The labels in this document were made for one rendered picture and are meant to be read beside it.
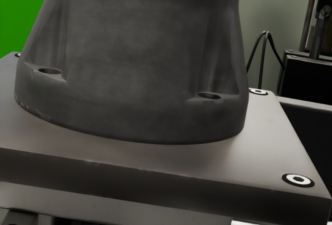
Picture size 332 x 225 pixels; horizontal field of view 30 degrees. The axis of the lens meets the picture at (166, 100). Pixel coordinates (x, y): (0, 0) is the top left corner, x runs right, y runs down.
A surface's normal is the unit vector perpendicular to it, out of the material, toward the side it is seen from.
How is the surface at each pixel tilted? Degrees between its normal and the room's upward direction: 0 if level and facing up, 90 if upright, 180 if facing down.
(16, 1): 90
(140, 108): 82
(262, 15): 90
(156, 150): 0
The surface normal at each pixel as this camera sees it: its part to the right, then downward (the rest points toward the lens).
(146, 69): 0.13, -0.04
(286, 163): 0.15, -0.96
